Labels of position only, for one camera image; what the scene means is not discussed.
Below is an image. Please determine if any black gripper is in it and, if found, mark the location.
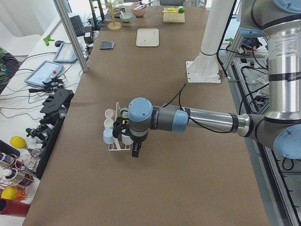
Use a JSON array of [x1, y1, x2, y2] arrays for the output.
[[112, 117, 142, 158]]

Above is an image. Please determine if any sage green cup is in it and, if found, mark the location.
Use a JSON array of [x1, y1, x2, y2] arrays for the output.
[[120, 107, 129, 119]]

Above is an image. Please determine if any cream rabbit tray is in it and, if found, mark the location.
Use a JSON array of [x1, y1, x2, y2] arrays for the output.
[[136, 28, 159, 47]]

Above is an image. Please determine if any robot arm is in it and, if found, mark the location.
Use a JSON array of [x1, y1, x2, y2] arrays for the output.
[[110, 0, 301, 159]]

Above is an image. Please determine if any pale grey-blue cup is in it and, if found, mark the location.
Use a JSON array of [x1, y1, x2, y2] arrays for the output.
[[121, 134, 133, 145]]

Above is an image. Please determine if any light blue cup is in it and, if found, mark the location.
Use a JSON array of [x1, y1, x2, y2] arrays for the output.
[[103, 128, 114, 145]]

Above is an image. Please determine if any white cream cup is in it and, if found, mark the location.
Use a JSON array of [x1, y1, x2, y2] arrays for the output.
[[103, 118, 114, 129]]

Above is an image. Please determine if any pink cup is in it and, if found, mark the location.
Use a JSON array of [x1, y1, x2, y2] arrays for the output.
[[104, 109, 116, 119]]

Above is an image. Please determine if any black tool holder rack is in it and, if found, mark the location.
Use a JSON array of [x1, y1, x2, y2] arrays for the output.
[[26, 89, 74, 179]]

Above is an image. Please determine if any folded grey cloth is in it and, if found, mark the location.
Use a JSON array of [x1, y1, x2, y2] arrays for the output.
[[100, 40, 115, 50]]

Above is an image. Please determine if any far teach pendant tablet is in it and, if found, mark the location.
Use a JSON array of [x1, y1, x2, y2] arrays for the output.
[[53, 42, 77, 64]]

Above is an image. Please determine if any teach pendant tablet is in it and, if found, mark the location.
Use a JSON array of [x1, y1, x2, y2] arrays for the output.
[[53, 42, 77, 64], [24, 61, 63, 86]]

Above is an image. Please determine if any near teach pendant tablet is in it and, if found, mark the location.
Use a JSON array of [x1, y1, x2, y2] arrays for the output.
[[24, 61, 63, 86]]

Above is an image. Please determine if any yellow lemon upper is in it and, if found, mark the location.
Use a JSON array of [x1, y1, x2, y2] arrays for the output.
[[10, 136, 27, 149]]

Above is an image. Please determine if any yellow lemon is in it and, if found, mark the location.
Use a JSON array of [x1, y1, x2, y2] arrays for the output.
[[10, 136, 27, 149], [0, 186, 17, 200]]

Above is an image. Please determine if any black power adapter box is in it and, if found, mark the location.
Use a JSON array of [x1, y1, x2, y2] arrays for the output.
[[84, 26, 99, 44]]

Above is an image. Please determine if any wooden mug tree stand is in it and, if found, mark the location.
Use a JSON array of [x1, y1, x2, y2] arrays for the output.
[[105, 0, 122, 31]]

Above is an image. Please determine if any black computer mouse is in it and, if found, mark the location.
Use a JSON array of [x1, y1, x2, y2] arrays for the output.
[[55, 40, 64, 47]]

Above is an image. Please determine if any green bowl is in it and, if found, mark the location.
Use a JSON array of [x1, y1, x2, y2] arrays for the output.
[[119, 12, 132, 23]]

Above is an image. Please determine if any bamboo cutting board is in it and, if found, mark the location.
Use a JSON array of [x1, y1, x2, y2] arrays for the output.
[[162, 7, 185, 24]]

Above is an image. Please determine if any pink bowl with ice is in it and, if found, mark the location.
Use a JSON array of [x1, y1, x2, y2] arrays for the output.
[[130, 2, 148, 17]]

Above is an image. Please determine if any yellow lemon lower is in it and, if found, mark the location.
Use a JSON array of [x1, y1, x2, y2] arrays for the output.
[[0, 186, 17, 200]]

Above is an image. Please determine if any red cylinder can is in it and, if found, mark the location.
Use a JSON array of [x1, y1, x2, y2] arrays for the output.
[[0, 199, 31, 217]]

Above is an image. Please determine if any black keyboard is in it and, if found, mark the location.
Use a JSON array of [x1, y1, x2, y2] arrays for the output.
[[69, 15, 85, 37]]

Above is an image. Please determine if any green clamp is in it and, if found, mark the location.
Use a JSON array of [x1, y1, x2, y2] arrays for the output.
[[43, 35, 55, 46]]

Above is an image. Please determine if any metal scoop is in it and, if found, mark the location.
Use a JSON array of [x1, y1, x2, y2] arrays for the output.
[[134, 1, 153, 10]]

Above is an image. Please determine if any yellow plastic knife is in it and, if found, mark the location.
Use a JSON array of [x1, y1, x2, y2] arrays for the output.
[[163, 8, 178, 13]]

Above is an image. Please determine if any green lime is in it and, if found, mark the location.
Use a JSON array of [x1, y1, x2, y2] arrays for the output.
[[178, 7, 185, 14]]

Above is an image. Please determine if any white wire cup rack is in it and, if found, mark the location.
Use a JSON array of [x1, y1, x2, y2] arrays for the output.
[[108, 138, 132, 151]]

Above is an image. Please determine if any wooden rack handle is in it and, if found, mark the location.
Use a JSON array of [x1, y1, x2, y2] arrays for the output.
[[113, 102, 120, 139]]

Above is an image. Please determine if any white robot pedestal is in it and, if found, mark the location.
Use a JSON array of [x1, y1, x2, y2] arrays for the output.
[[186, 0, 236, 83]]

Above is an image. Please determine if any copper wire bottle rack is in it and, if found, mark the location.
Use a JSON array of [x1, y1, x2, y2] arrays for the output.
[[0, 153, 39, 188]]

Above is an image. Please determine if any aluminium frame post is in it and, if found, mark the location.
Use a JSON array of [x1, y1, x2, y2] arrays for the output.
[[53, 0, 88, 72]]

